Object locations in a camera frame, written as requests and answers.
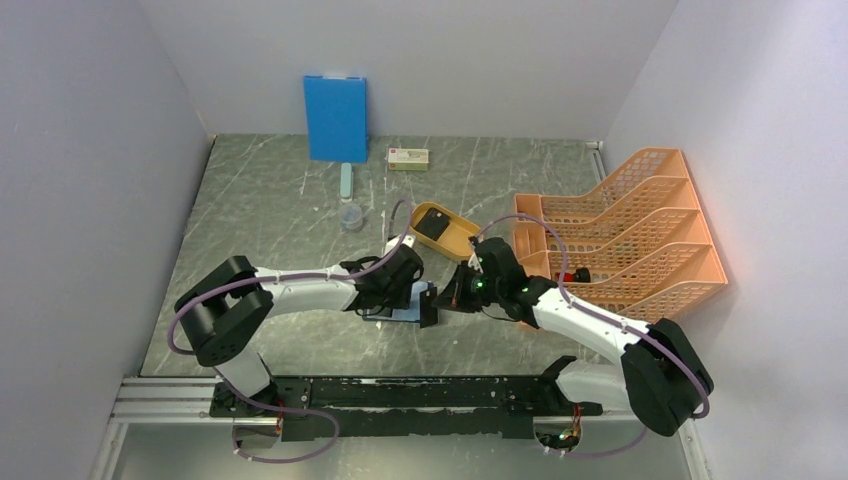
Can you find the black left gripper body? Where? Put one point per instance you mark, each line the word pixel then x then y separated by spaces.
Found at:
pixel 397 295

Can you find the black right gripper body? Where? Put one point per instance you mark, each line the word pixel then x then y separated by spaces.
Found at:
pixel 484 290

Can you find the navy blue card holder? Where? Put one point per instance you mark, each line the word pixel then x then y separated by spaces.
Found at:
pixel 409 311

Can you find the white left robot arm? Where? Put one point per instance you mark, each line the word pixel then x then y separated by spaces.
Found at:
pixel 221 314

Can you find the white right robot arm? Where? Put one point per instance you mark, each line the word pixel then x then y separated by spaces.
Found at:
pixel 653 371

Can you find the black VIP card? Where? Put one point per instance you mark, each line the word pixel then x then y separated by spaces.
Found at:
pixel 433 224

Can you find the yellow oval tray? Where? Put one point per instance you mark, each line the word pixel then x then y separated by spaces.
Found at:
pixel 454 244

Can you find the clear jar of paper clips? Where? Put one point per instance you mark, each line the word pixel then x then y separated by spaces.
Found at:
pixel 351 217

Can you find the red and black object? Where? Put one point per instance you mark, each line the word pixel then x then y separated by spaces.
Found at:
pixel 580 275

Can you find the light blue stapler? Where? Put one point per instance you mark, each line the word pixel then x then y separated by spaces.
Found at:
pixel 346 182

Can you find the green and white small box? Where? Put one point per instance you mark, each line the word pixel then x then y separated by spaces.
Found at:
pixel 407 159

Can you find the orange plastic file organizer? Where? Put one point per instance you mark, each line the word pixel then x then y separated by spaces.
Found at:
pixel 641 232

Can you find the blue upright folder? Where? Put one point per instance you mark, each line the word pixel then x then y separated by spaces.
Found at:
pixel 336 118

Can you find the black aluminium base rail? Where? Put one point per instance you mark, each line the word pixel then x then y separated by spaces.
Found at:
pixel 513 407

